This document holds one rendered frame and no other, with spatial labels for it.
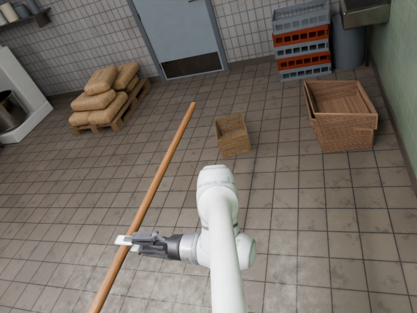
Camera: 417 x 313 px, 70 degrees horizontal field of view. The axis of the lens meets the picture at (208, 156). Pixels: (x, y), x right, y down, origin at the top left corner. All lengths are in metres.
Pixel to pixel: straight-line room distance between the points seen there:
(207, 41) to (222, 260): 4.09
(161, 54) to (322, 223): 3.50
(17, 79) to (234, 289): 5.46
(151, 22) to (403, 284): 4.12
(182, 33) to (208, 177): 3.91
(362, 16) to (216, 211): 2.65
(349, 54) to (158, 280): 3.10
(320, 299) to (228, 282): 1.53
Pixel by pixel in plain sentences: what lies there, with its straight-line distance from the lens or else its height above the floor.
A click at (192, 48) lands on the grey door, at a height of 0.42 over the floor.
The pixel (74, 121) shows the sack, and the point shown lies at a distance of 4.52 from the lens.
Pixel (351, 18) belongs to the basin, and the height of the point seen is 0.82.
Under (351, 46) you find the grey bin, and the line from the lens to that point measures 3.87.
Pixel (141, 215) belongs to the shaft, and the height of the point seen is 1.20.
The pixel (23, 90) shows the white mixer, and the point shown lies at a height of 0.55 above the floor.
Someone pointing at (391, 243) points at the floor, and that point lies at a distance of 2.28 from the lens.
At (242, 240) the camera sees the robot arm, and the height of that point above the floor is 1.24.
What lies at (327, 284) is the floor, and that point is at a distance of 2.11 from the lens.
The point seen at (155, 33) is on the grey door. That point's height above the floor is 0.75.
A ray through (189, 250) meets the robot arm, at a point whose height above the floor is 1.23.
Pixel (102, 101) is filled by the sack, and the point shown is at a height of 0.41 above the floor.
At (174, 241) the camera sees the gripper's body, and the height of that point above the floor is 1.23.
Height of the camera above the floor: 1.91
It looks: 39 degrees down
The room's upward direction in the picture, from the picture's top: 22 degrees counter-clockwise
